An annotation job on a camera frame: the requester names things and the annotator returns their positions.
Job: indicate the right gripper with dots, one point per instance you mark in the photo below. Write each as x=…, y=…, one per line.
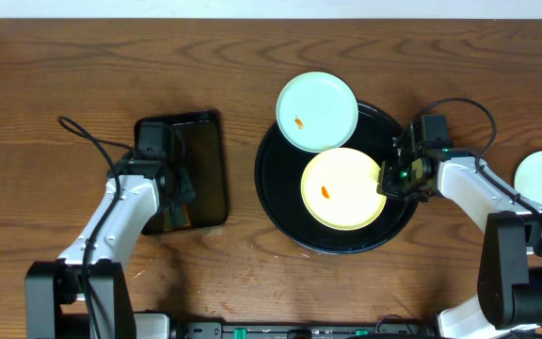
x=386, y=185

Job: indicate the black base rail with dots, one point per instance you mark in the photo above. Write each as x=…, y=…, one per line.
x=299, y=331

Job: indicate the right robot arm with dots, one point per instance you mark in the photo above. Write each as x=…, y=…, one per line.
x=509, y=286

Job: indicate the green orange sponge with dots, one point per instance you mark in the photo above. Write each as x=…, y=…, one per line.
x=176, y=218

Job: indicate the black rectangular water tray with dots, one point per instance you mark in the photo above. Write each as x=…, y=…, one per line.
x=196, y=138

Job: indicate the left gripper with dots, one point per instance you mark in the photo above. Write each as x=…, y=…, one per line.
x=183, y=189

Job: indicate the round black tray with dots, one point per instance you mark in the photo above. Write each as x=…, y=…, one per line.
x=278, y=170

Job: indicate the light blue plate top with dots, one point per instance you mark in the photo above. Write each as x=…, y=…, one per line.
x=317, y=111

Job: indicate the yellow plate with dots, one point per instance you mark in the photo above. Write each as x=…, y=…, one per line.
x=339, y=189

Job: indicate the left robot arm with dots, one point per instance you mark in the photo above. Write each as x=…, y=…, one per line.
x=83, y=292

